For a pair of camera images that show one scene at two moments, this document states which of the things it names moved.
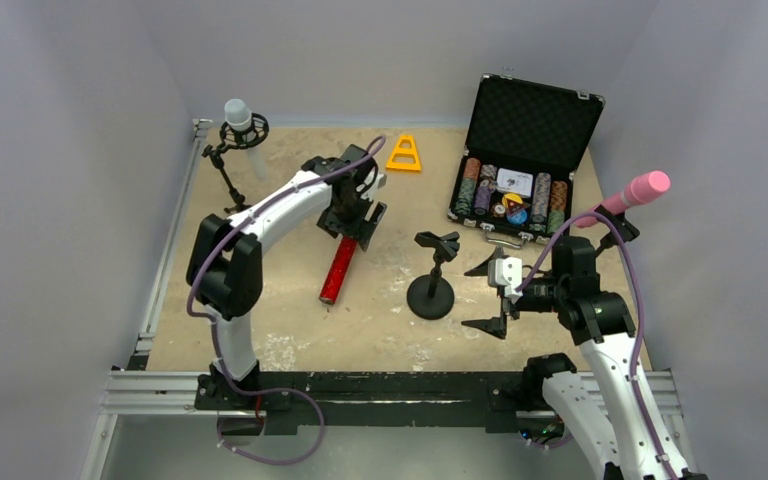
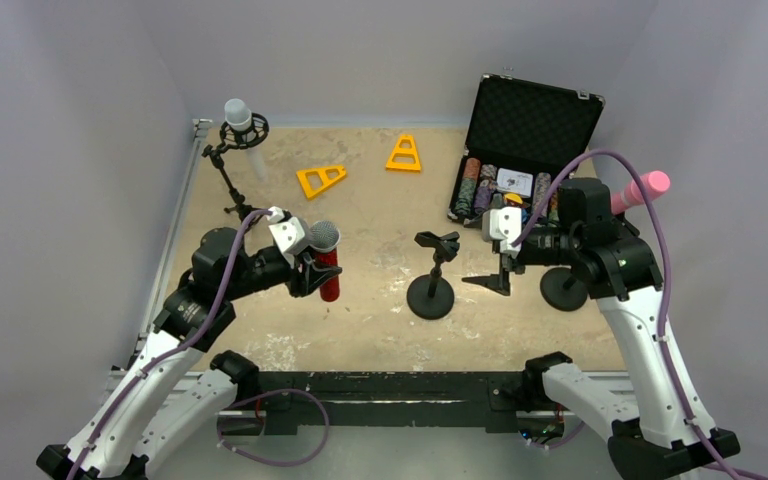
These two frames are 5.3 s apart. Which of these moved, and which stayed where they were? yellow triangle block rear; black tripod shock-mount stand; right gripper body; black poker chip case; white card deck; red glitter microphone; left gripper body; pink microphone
Moved: right gripper body; red glitter microphone; left gripper body
Stayed: white card deck; black tripod shock-mount stand; pink microphone; black poker chip case; yellow triangle block rear
